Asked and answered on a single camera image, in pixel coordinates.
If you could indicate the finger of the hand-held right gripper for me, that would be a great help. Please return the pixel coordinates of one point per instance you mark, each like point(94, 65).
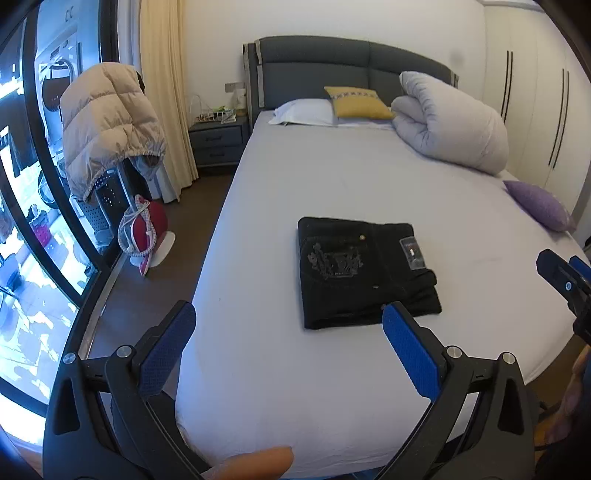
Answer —
point(584, 268)
point(561, 279)

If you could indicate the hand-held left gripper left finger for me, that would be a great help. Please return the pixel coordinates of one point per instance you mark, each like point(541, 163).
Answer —
point(168, 341)

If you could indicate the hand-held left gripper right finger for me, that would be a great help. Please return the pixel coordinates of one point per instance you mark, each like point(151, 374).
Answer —
point(411, 350)

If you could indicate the black pants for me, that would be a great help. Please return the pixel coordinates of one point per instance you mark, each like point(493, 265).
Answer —
point(351, 286)

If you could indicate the person's right forearm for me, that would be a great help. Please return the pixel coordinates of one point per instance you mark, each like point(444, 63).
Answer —
point(577, 401)

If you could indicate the person's left hand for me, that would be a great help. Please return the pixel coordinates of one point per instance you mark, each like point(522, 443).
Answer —
point(258, 464)

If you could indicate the purple pillow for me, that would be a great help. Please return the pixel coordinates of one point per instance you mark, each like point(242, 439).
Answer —
point(542, 205)

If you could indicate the red round object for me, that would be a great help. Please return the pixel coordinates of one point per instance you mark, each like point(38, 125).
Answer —
point(154, 224)

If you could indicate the black perforated chair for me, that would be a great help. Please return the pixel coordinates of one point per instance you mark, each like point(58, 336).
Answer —
point(108, 203)

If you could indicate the white wardrobe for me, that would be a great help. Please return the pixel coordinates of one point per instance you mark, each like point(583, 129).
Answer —
point(531, 92)

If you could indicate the folded white duvet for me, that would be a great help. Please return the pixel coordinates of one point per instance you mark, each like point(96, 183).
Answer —
point(452, 124)

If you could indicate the bed with white sheet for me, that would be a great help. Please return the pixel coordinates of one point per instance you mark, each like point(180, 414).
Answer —
point(286, 184)

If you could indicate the grey nightstand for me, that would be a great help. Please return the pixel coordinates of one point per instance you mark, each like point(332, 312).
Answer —
point(217, 143)

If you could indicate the beige puffer jacket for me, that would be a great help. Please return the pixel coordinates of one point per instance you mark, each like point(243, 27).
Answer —
point(106, 120)

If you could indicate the yellow pillow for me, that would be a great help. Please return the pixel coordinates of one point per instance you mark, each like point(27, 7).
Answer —
point(358, 104)

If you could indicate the white pillow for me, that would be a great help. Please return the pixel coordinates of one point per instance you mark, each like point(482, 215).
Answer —
point(304, 111)

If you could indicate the cream curtain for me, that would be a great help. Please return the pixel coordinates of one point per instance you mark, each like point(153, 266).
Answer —
point(161, 60)

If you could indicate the grey padded headboard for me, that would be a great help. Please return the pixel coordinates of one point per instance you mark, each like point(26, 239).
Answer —
point(314, 64)

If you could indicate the wall socket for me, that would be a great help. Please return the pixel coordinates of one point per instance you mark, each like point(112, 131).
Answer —
point(233, 86)

